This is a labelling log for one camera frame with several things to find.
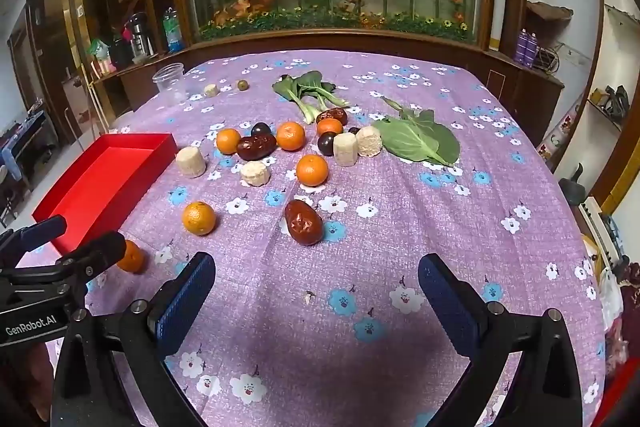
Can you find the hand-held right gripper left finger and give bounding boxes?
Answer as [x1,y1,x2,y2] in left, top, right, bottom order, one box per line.
[52,252,217,427]

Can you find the purple floral tablecloth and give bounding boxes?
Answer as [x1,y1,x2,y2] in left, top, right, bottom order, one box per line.
[82,51,608,427]

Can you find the white appliance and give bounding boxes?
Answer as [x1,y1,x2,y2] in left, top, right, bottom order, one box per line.
[580,197,626,268]

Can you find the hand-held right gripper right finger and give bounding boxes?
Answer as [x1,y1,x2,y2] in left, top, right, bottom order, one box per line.
[417,253,583,427]

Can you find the green plastic bottle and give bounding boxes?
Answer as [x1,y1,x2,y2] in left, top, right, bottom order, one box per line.
[162,7,182,54]

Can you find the red date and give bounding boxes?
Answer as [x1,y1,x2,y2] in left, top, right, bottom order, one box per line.
[236,135,277,162]
[316,108,348,126]
[284,199,324,246]

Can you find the clear plastic cup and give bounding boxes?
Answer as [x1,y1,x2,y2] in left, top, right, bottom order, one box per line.
[152,62,188,104]

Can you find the green cabbage leaf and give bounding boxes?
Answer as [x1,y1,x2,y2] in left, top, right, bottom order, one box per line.
[372,118,451,165]
[381,97,461,164]

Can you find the green and white bag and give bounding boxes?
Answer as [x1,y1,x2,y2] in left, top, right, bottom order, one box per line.
[86,38,117,75]

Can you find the wooden wall shelf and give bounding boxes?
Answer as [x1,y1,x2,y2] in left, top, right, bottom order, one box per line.
[525,1,575,22]

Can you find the coiled wire bundle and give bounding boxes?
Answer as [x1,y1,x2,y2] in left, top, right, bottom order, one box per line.
[535,44,576,72]

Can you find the bok choy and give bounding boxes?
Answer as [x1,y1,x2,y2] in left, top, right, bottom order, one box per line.
[272,71,349,124]

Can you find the tools on wall shelf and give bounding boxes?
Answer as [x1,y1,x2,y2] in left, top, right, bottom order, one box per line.
[590,84,631,122]

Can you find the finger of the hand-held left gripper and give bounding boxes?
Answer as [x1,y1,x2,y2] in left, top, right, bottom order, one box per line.
[57,232,127,282]
[0,215,67,265]

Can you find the metal thermos flask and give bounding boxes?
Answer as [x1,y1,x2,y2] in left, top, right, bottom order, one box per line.
[129,13,153,58]

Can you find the black kettle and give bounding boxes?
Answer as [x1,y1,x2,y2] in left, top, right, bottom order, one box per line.
[557,163,588,208]

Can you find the wooden cabinet with gold trim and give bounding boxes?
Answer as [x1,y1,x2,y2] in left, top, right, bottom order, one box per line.
[25,0,151,148]

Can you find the red box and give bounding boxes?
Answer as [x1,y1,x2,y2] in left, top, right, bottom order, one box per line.
[32,133,178,255]

